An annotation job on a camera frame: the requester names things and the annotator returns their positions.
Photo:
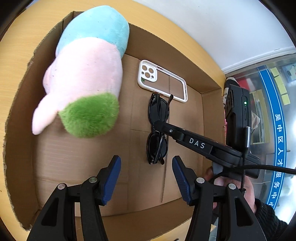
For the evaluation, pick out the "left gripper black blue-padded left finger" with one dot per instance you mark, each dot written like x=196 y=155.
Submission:
x=56 y=220

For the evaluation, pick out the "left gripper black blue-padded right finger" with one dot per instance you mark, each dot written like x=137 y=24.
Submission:
x=236 y=220

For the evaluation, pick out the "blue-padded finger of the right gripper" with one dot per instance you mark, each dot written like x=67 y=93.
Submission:
x=190 y=140

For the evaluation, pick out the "black sunglasses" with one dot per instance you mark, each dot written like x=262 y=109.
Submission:
x=157 y=144

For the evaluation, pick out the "grey black cloth bag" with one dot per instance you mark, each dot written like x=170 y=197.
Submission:
x=255 y=119

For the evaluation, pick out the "yellow sticky note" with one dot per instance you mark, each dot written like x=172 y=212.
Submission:
x=285 y=99
x=280 y=85
x=275 y=71

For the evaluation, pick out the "shallow brown cardboard box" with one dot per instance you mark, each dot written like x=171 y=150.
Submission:
x=146 y=196

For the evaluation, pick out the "white clear phone case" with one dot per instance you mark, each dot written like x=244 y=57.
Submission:
x=154 y=78

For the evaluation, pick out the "blue pink green plush toy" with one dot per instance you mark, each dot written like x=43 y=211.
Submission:
x=83 y=83

